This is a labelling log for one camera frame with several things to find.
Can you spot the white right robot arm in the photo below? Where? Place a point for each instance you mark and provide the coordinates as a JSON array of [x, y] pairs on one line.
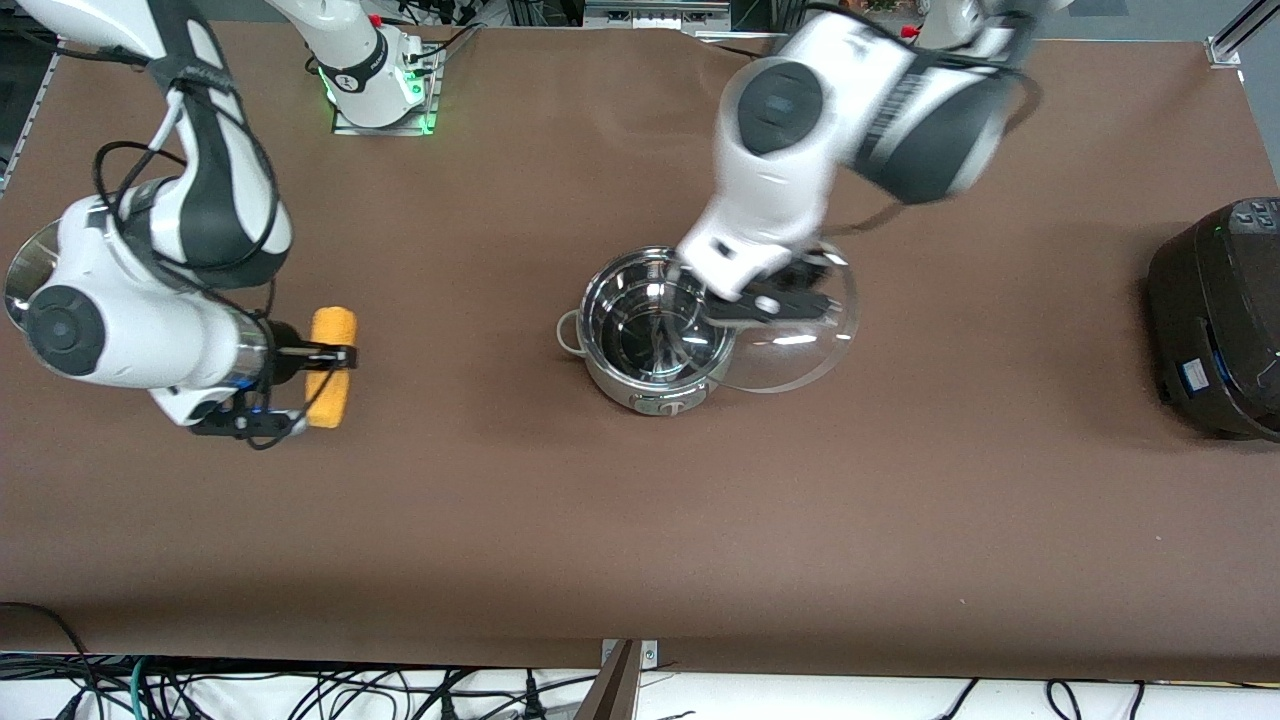
[[130, 320]]

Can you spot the aluminium table edge bracket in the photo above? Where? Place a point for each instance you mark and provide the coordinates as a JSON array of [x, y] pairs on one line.
[[622, 680]]

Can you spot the brown table cover sheet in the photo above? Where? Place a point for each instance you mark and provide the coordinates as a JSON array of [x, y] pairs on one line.
[[640, 540]]

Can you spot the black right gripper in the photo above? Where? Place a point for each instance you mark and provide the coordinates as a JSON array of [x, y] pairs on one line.
[[285, 361]]

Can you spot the silver steel cooking pot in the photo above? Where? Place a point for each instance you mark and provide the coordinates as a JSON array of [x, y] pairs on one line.
[[650, 390]]

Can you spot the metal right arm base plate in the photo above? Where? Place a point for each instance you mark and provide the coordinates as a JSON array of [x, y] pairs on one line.
[[432, 100]]

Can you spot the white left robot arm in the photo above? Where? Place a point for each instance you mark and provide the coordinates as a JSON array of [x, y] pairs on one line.
[[790, 150]]

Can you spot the yellow corn cob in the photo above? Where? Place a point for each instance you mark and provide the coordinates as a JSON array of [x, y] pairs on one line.
[[328, 395]]

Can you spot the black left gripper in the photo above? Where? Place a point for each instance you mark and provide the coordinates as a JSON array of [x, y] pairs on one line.
[[806, 271]]

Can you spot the aluminium frame profile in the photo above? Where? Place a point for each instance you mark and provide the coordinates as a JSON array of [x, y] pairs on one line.
[[1235, 35]]

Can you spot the grey background equipment box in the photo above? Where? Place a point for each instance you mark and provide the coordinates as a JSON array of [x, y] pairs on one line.
[[655, 12]]

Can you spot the silver steel steamer pan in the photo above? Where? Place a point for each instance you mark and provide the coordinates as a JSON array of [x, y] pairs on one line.
[[28, 265]]

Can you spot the glass pot lid with knob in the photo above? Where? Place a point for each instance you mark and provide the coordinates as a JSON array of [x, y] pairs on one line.
[[790, 360]]

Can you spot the black rice cooker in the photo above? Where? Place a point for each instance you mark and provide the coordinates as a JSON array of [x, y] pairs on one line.
[[1215, 320]]

